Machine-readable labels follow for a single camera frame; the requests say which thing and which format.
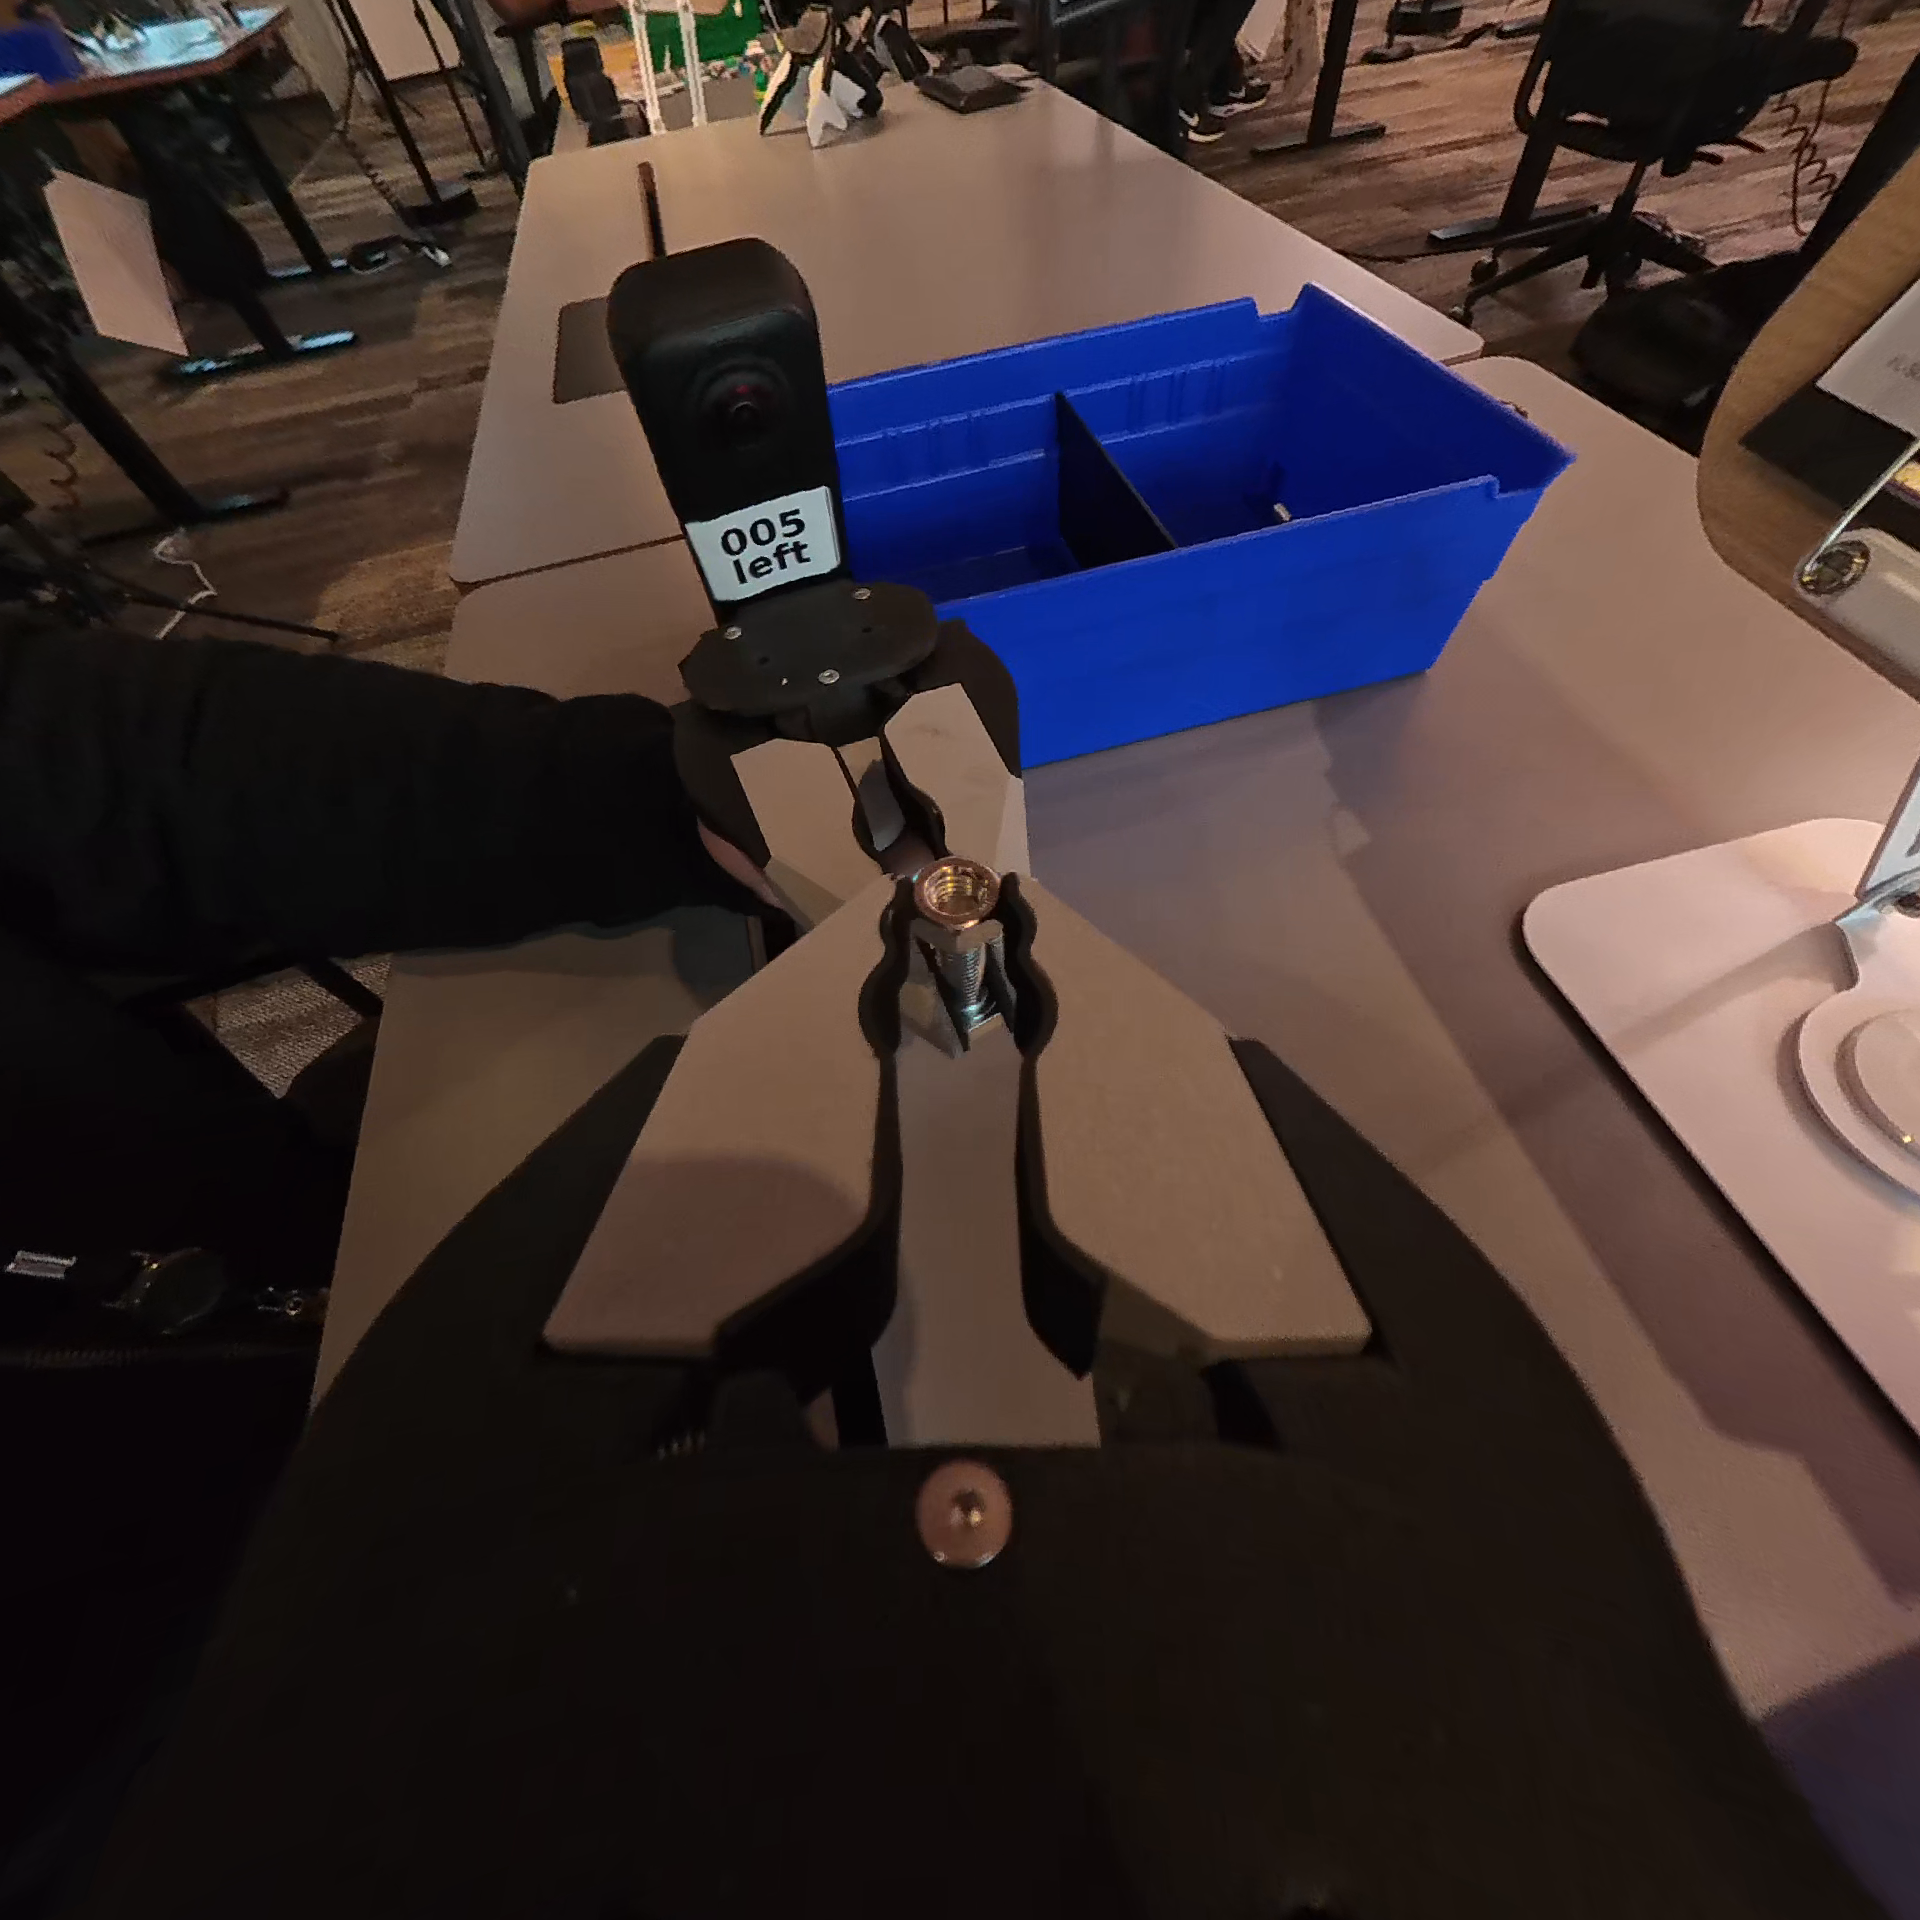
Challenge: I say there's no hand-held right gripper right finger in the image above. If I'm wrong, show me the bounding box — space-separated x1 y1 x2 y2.
1012 873 1377 1384

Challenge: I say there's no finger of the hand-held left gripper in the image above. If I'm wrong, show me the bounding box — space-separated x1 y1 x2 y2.
877 679 1038 889
729 737 905 935

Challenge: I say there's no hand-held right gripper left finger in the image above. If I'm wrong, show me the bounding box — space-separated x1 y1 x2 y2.
542 873 911 1367

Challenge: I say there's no steel hex nut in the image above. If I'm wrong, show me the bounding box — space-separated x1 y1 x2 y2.
907 856 996 940

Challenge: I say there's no blue bin with black divider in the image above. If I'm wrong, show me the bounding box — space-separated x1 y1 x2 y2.
822 282 1574 771

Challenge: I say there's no person's left forearm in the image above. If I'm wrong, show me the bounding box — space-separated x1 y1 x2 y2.
0 627 758 962

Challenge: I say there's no person's left hand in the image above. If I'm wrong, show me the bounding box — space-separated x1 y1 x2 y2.
693 817 797 921

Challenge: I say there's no black white gripper tool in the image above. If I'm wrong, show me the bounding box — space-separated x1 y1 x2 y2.
754 11 934 153

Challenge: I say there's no white tabletop stand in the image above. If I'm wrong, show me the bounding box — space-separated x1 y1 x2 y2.
1522 527 1920 1444

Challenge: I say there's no white hanging paper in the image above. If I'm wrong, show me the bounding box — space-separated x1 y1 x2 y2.
42 168 193 361

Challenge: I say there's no wooden desk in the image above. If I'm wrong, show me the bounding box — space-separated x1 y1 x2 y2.
0 8 361 520

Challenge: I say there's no person's dark clothing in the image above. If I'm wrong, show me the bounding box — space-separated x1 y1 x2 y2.
0 931 383 1920

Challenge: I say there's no black bag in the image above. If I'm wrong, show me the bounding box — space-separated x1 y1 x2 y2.
1572 257 1807 436

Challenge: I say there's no black mesh office chair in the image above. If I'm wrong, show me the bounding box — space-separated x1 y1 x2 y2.
1430 0 1863 295

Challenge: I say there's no printed instruction sheet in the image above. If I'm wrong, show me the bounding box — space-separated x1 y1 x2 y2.
1814 276 1920 442

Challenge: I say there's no black strap with buckle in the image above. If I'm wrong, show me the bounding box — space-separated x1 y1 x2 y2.
0 1241 329 1341

